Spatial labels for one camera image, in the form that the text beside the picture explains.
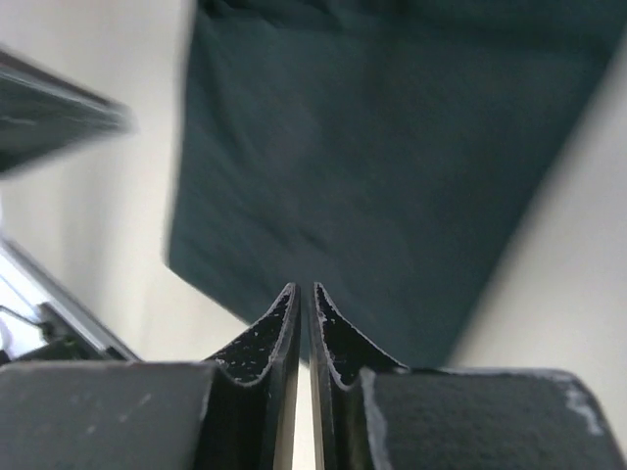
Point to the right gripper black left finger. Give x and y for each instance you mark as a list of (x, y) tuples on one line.
[(70, 405)]

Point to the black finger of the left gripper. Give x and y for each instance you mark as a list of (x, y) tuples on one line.
[(42, 114)]

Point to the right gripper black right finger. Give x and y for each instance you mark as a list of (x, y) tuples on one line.
[(372, 412)]

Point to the black t shirt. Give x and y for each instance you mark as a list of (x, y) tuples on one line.
[(386, 149)]

